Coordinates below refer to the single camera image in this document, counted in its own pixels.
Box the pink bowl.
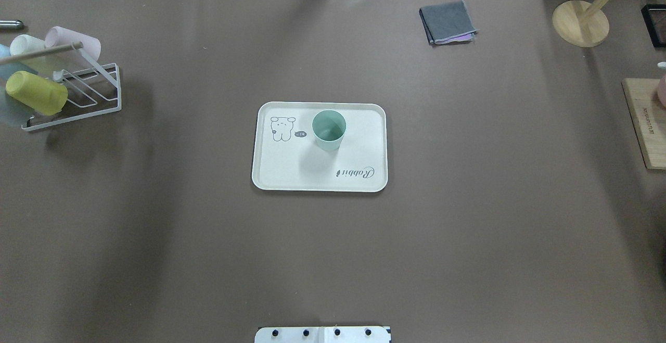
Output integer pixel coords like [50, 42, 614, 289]
[657, 74, 666, 108]

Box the blue cup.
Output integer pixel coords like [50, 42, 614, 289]
[0, 44, 24, 80]

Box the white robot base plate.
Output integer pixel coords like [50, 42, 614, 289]
[254, 326, 392, 342]

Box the wooden mug tree stand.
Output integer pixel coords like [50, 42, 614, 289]
[552, 0, 609, 47]

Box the yellow cup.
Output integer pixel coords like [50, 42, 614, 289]
[5, 71, 68, 116]

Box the grey folded cloth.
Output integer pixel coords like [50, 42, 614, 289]
[419, 0, 478, 46]

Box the cream rabbit tray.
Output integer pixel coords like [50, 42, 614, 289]
[251, 101, 389, 192]

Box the dark tray box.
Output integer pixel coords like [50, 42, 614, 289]
[641, 4, 665, 47]

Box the bamboo cutting board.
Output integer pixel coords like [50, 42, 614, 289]
[622, 78, 665, 170]

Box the white wire cup rack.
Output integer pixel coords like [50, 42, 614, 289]
[2, 42, 123, 132]

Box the pink cup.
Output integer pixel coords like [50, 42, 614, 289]
[44, 26, 101, 61]

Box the cream white cup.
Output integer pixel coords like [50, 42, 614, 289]
[9, 34, 45, 56]

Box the green cup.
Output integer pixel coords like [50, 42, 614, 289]
[312, 110, 347, 151]

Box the silver metal cylinder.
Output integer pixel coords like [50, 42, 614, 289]
[0, 20, 25, 30]

